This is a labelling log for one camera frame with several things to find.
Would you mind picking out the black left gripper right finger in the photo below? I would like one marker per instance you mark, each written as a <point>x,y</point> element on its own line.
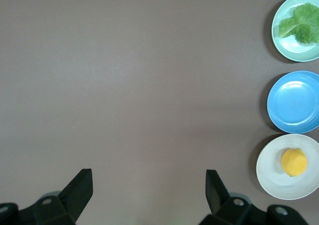
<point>219,200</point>

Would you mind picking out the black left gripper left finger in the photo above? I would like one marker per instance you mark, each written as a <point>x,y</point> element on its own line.
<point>74,195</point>

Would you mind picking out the yellow lemon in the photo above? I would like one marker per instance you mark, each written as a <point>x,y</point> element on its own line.
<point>294,162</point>

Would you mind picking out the green lettuce leaf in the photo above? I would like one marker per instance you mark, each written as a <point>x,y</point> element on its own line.
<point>304,23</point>

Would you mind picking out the beige white plate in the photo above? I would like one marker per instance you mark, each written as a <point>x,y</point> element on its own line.
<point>271,170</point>

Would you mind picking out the blue plate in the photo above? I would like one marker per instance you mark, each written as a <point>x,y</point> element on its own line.
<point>294,102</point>

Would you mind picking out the light green plate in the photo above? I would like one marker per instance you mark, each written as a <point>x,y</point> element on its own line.
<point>286,48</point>

